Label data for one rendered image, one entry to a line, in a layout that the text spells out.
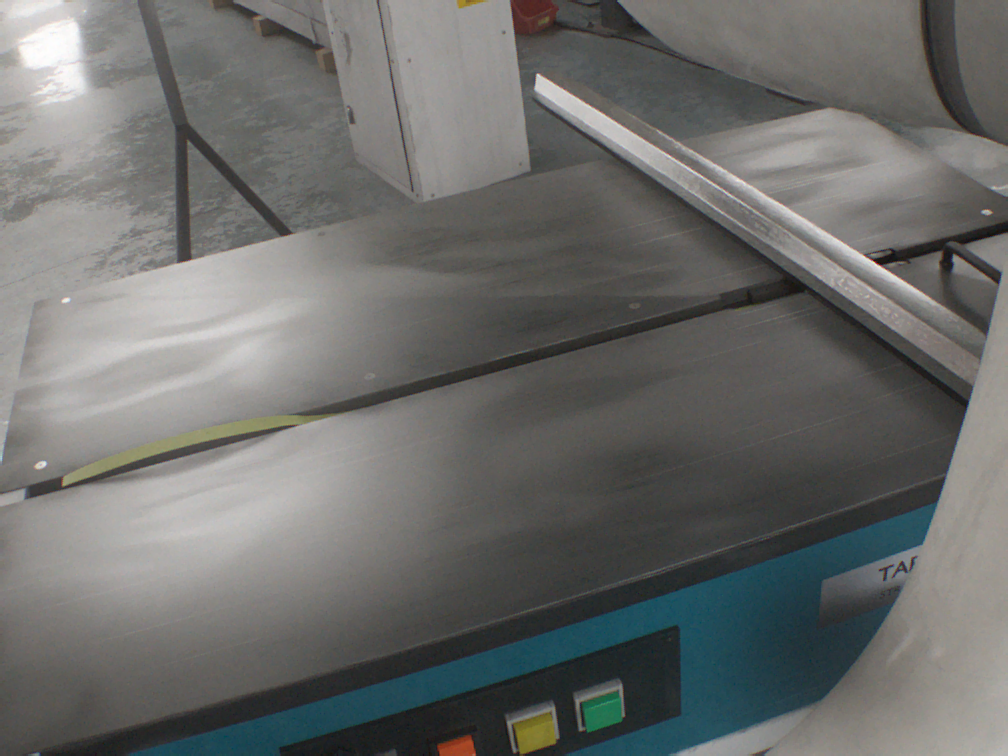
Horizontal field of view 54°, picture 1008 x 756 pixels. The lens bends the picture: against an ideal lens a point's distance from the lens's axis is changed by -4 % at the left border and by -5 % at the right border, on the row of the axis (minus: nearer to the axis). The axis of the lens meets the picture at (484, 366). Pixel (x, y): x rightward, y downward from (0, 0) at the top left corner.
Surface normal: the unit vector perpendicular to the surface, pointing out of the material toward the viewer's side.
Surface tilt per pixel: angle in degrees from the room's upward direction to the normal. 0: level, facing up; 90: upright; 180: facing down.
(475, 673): 90
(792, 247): 75
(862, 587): 90
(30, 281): 0
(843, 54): 116
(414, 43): 90
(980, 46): 103
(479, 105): 90
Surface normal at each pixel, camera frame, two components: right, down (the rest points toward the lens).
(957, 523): -0.97, -0.22
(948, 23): -0.77, 0.59
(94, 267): -0.14, -0.82
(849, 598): 0.27, 0.51
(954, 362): -0.92, 0.08
